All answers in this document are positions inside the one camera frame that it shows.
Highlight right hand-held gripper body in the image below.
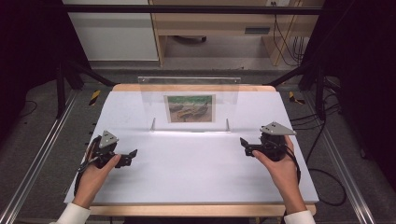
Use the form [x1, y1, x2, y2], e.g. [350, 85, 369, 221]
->
[247, 120, 298, 162]

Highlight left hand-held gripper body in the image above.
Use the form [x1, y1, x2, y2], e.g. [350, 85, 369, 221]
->
[88, 130, 126, 169]

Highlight clear acrylic picture frame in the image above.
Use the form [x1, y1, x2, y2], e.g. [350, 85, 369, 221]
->
[137, 76, 242, 133]

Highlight printed picture card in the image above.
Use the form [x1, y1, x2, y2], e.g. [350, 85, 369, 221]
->
[163, 93, 217, 124]

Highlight person's right hand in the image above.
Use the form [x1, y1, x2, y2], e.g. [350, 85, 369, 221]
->
[251, 134, 308, 216]

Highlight person's left hand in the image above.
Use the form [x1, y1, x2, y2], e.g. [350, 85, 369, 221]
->
[72, 143, 122, 210]

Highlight pale grey table mat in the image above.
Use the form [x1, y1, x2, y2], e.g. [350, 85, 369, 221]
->
[64, 91, 320, 206]

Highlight wooden table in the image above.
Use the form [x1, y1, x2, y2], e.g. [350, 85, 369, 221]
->
[65, 83, 318, 217]

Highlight black metal stand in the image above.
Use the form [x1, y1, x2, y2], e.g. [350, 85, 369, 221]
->
[55, 59, 117, 119]
[263, 61, 329, 121]

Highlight white cabinet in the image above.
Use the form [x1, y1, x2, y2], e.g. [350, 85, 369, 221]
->
[62, 0, 160, 62]

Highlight grey desk label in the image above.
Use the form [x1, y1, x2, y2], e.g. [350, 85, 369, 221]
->
[244, 27, 272, 35]

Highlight black curtain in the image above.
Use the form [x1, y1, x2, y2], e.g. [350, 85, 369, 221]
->
[298, 0, 396, 190]
[0, 0, 92, 144]

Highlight wooden desk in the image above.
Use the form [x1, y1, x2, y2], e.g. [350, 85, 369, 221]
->
[148, 0, 325, 67]

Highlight black horizontal bar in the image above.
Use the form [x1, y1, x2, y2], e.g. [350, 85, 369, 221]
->
[61, 4, 325, 16]

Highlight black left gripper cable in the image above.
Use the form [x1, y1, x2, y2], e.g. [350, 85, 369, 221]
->
[73, 135, 102, 198]

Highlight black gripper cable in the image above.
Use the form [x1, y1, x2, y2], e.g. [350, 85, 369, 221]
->
[281, 146, 347, 224]
[73, 135, 102, 198]

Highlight black floor cables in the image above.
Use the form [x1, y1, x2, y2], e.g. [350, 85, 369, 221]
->
[289, 77, 344, 132]

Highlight aluminium floor rail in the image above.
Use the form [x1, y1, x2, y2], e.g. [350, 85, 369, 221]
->
[303, 91, 377, 224]
[0, 90, 79, 224]

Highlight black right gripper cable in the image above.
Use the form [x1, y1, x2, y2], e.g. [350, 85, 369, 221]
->
[281, 146, 347, 224]

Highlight thin black floor cable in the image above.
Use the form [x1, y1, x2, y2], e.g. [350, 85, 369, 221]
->
[18, 99, 38, 119]

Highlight black hanging desk cables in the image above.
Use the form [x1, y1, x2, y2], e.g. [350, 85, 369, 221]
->
[271, 1, 305, 67]

